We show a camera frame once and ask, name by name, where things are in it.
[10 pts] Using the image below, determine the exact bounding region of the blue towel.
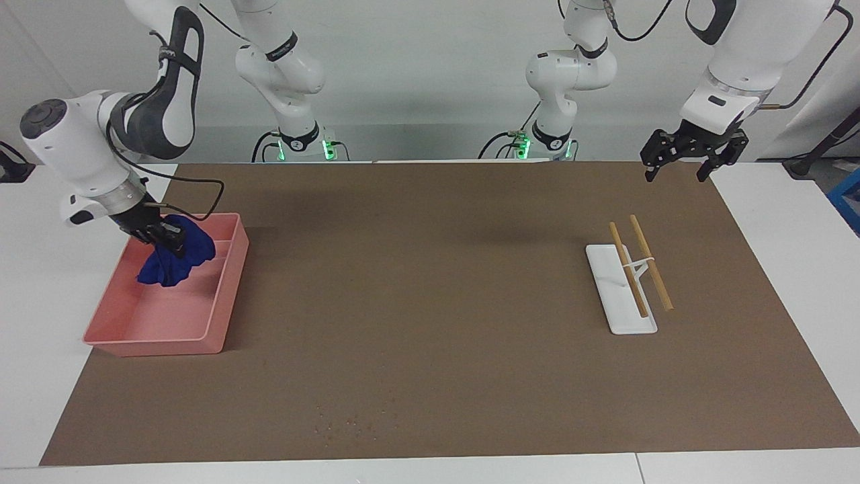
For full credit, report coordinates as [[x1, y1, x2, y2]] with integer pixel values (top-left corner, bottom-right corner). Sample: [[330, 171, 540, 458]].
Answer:
[[137, 214, 217, 288]]

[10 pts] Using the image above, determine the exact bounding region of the pink plastic bin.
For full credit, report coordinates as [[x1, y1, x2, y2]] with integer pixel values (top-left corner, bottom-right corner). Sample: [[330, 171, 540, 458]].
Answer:
[[83, 213, 250, 357]]

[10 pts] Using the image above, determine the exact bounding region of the wooden dowel rod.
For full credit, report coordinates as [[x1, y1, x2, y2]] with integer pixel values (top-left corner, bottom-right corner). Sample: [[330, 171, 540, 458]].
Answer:
[[609, 222, 649, 319], [629, 214, 674, 312]]

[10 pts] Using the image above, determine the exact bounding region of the black stand leg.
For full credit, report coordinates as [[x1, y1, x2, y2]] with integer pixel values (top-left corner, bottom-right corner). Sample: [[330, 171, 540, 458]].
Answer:
[[783, 108, 860, 179]]

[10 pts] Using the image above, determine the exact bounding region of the black clamp object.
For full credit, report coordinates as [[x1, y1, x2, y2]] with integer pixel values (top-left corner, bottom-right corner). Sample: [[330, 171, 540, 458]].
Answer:
[[0, 141, 36, 184]]

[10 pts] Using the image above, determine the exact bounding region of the brown table mat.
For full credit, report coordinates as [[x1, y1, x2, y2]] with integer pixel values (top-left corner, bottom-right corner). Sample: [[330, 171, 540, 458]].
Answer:
[[39, 160, 860, 467]]

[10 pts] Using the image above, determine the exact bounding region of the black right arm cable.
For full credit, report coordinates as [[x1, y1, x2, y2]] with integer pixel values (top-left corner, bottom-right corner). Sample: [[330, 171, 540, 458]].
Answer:
[[106, 94, 226, 223]]

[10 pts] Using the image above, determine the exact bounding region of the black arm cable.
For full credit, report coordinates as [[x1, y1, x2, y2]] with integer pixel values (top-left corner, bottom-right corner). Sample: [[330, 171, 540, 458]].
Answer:
[[106, 94, 226, 223], [759, 0, 854, 110]]

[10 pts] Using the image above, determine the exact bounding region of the black base cable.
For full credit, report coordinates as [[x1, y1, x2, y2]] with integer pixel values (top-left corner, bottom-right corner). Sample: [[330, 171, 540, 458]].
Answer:
[[251, 130, 282, 163], [478, 101, 540, 161]]

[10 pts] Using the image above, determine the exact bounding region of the blue frame object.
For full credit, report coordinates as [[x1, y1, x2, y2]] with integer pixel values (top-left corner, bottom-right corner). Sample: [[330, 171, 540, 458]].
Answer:
[[828, 168, 860, 236]]

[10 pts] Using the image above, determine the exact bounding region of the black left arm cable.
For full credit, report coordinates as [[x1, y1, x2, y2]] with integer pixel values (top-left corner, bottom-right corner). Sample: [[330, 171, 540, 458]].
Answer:
[[759, 0, 854, 110]]

